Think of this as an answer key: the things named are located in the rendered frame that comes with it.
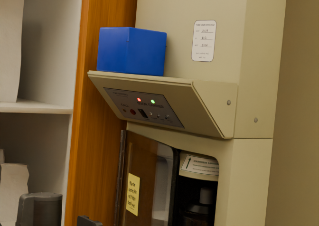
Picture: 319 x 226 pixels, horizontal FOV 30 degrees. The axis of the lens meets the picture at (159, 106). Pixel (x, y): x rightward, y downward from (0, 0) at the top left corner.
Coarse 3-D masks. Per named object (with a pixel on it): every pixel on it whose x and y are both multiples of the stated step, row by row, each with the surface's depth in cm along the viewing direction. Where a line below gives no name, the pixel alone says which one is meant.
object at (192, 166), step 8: (184, 152) 122; (192, 152) 120; (184, 160) 120; (192, 160) 119; (200, 160) 118; (208, 160) 117; (216, 160) 117; (184, 168) 119; (192, 168) 118; (200, 168) 117; (208, 168) 117; (216, 168) 117; (184, 176) 118; (192, 176) 117; (200, 176) 117; (208, 176) 116; (216, 176) 116
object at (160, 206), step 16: (128, 144) 126; (144, 144) 116; (160, 144) 108; (128, 160) 125; (144, 160) 116; (160, 160) 107; (176, 160) 102; (144, 176) 115; (160, 176) 107; (144, 192) 114; (160, 192) 106; (144, 208) 114; (160, 208) 106; (128, 224) 123; (144, 224) 113; (160, 224) 105
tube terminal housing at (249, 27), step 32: (160, 0) 124; (192, 0) 116; (224, 0) 110; (256, 0) 107; (192, 32) 116; (224, 32) 110; (256, 32) 108; (192, 64) 116; (224, 64) 109; (256, 64) 109; (256, 96) 110; (128, 128) 131; (160, 128) 123; (256, 128) 111; (224, 160) 109; (256, 160) 112; (224, 192) 108; (256, 192) 112; (224, 224) 108; (256, 224) 113
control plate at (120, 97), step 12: (120, 96) 120; (132, 96) 116; (144, 96) 113; (156, 96) 110; (120, 108) 125; (132, 108) 121; (144, 108) 117; (156, 108) 114; (168, 108) 110; (144, 120) 121; (156, 120) 117; (168, 120) 114
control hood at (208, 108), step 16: (96, 80) 122; (112, 80) 117; (128, 80) 113; (144, 80) 109; (160, 80) 105; (176, 80) 102; (192, 80) 99; (176, 96) 105; (192, 96) 102; (208, 96) 102; (224, 96) 104; (176, 112) 110; (192, 112) 106; (208, 112) 103; (224, 112) 105; (176, 128) 115; (192, 128) 110; (208, 128) 106; (224, 128) 105
